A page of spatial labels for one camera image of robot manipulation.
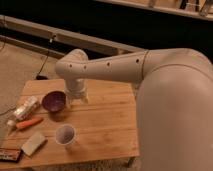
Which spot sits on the dark chocolate bar wrapper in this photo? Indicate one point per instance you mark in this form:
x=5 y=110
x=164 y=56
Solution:
x=10 y=155

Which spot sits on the beige sponge block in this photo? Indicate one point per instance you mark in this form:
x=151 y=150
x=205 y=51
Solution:
x=33 y=143

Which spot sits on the white plastic bottle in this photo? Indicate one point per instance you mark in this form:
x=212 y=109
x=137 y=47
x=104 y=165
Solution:
x=23 y=111

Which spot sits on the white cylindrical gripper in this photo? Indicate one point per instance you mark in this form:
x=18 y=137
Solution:
x=75 y=89

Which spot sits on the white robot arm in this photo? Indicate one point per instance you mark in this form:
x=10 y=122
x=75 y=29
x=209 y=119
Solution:
x=174 y=102

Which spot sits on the long metal rail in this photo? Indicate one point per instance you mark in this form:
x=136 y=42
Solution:
x=102 y=46

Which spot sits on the wooden table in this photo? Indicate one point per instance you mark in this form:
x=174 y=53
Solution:
x=105 y=129

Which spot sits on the orange carrot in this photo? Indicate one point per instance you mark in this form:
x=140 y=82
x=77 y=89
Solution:
x=27 y=123

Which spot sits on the purple ceramic bowl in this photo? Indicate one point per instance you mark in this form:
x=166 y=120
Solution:
x=54 y=101

